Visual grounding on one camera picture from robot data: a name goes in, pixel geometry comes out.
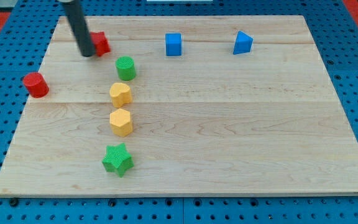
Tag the green star block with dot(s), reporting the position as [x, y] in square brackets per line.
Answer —
[117, 159]

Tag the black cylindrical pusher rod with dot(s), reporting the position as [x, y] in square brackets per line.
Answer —
[76, 18]

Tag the yellow hexagon block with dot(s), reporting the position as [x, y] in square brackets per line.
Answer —
[121, 122]

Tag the wooden board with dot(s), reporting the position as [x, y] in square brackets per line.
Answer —
[208, 123]

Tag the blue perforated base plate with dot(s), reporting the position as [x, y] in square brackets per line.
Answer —
[23, 43]

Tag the blue triangle block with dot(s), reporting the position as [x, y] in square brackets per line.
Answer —
[243, 43]

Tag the blue cube block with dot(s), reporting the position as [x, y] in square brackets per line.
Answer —
[173, 44]

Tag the red star block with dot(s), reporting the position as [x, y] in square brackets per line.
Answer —
[100, 42]

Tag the red cylinder block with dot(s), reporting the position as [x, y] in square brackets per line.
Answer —
[35, 84]

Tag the yellow heart block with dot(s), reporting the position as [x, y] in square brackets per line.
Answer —
[120, 94]

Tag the green cylinder block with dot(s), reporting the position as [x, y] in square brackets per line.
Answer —
[125, 68]

